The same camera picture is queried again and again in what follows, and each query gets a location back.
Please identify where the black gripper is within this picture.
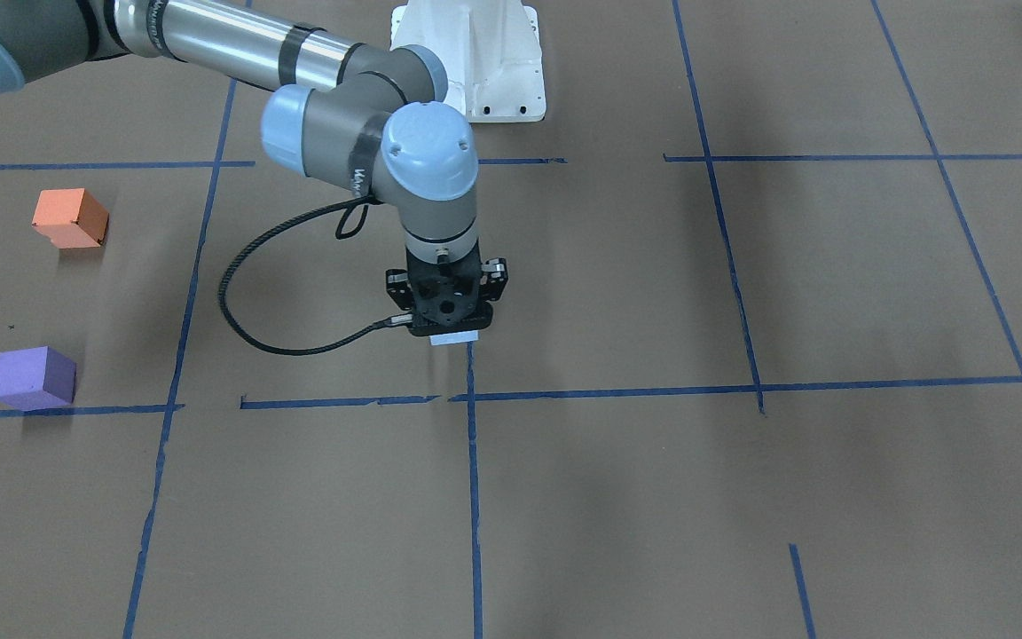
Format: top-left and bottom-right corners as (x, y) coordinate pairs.
(406, 249), (493, 338)

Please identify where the light blue foam block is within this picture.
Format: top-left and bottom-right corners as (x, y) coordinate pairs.
(429, 330), (480, 345)

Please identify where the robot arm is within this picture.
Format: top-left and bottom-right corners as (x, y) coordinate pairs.
(0, 1), (508, 336)

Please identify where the orange foam block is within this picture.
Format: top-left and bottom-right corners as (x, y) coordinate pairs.
(31, 187), (109, 249)

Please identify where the purple foam block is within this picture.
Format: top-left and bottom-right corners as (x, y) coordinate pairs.
(0, 345), (76, 412)

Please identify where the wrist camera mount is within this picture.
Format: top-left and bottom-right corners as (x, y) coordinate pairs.
(385, 256), (508, 336)

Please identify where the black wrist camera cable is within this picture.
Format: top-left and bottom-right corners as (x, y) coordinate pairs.
(216, 195), (414, 358)

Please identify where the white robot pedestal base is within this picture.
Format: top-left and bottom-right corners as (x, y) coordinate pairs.
(390, 1), (547, 122)

